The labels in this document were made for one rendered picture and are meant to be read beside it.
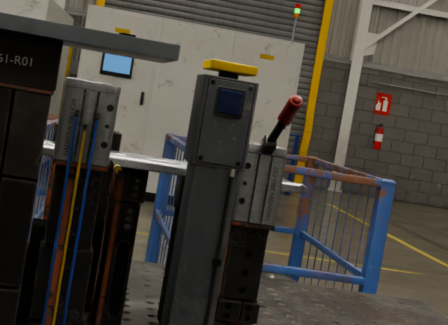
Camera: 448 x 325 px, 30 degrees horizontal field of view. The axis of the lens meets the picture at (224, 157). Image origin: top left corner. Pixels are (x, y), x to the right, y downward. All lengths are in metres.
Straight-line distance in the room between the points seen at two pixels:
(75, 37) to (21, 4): 8.21
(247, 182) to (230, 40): 8.03
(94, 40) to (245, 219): 0.39
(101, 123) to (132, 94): 7.94
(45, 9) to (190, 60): 1.63
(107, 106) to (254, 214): 0.26
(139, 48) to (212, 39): 8.22
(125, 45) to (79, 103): 0.21
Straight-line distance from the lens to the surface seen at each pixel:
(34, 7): 9.16
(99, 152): 1.18
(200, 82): 1.06
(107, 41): 0.98
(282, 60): 9.31
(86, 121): 1.17
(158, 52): 0.99
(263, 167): 1.22
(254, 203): 1.22
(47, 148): 1.29
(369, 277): 3.27
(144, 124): 9.13
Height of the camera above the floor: 1.10
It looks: 3 degrees down
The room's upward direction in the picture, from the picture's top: 10 degrees clockwise
